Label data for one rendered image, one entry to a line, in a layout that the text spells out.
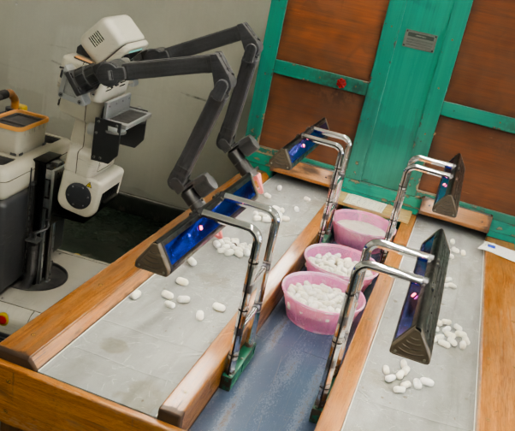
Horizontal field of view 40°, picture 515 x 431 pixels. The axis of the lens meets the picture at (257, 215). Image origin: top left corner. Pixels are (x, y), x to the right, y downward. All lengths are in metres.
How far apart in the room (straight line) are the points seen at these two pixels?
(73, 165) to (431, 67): 1.48
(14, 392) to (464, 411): 1.10
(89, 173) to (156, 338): 0.98
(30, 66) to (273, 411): 3.23
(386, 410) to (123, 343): 0.67
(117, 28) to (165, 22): 1.64
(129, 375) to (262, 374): 0.39
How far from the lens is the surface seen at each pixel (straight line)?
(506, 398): 2.00
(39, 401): 1.72
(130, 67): 2.38
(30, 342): 1.76
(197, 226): 1.66
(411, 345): 1.42
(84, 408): 1.66
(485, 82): 3.04
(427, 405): 1.89
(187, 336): 1.89
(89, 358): 1.76
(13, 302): 2.88
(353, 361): 1.91
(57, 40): 4.48
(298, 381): 1.93
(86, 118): 2.66
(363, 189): 3.16
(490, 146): 3.08
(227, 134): 2.76
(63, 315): 1.87
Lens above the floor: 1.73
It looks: 21 degrees down
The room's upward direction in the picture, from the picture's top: 12 degrees clockwise
